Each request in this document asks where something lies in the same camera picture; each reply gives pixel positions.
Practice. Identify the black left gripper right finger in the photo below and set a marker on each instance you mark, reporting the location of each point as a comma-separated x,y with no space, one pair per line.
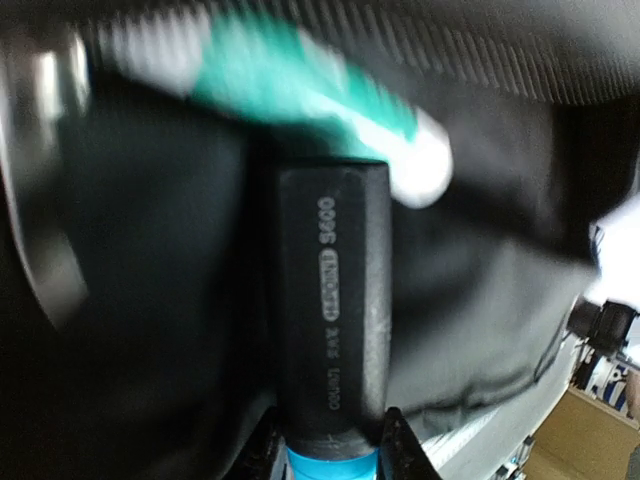
401,456

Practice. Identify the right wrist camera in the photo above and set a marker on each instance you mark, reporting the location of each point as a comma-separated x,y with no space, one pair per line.
607,317

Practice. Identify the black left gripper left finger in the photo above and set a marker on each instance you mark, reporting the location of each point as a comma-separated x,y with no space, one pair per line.
266,457

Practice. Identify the blue highlighter marker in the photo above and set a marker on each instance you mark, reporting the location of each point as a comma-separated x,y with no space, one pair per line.
330,296

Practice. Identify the black student backpack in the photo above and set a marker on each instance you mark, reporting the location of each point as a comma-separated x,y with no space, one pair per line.
135,235

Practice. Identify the white glue stick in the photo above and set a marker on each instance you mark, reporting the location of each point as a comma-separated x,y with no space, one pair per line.
267,71

